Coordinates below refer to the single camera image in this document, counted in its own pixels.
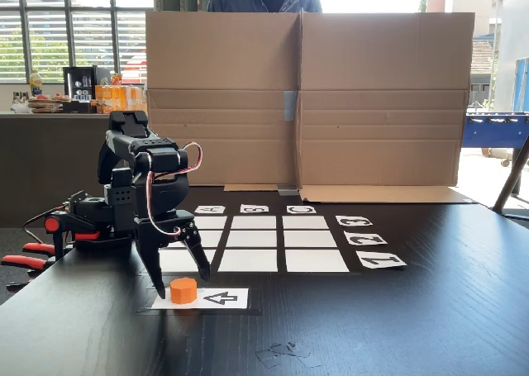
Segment yellow bottle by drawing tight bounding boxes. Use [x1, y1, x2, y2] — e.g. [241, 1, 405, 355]
[29, 69, 45, 98]

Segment grey metal leg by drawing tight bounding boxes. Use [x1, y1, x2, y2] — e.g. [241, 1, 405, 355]
[493, 136, 529, 221]

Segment number 3 paper sheet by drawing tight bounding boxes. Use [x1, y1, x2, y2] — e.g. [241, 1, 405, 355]
[335, 215, 373, 227]

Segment food tray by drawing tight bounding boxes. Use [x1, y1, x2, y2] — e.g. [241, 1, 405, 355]
[26, 93, 74, 114]

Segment brown cardboard screen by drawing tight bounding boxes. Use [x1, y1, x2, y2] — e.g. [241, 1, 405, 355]
[142, 11, 476, 206]

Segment white arrow paper sheet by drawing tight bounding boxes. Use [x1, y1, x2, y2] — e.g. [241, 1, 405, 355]
[150, 287, 250, 310]

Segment round orange token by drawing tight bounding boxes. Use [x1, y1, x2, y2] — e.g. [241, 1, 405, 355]
[169, 277, 198, 306]

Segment white nine-square grid sheet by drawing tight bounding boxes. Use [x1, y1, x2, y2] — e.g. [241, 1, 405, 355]
[159, 214, 351, 274]

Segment number 1 paper sheet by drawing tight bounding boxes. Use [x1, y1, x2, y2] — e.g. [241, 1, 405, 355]
[355, 250, 407, 270]

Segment black power cable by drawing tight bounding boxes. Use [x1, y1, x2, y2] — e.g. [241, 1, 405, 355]
[22, 204, 69, 245]

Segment blue foosball table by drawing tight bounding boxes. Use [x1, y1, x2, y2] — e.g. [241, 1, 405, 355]
[465, 110, 529, 167]

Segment orange juice cartons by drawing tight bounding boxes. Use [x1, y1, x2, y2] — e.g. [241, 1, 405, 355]
[94, 73, 146, 115]

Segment red black table clamp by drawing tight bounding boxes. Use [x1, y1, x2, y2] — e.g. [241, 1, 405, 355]
[0, 254, 49, 291]
[22, 212, 102, 262]

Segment number 2 paper sheet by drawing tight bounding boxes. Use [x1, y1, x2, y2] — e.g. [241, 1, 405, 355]
[343, 231, 388, 246]

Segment black mini fridge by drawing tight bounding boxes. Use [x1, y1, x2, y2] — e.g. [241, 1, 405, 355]
[62, 65, 111, 113]

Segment red white servo cable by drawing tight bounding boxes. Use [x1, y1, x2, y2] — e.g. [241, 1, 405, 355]
[145, 140, 204, 237]

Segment dark counter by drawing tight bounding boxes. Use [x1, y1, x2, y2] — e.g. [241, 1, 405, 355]
[0, 111, 146, 228]

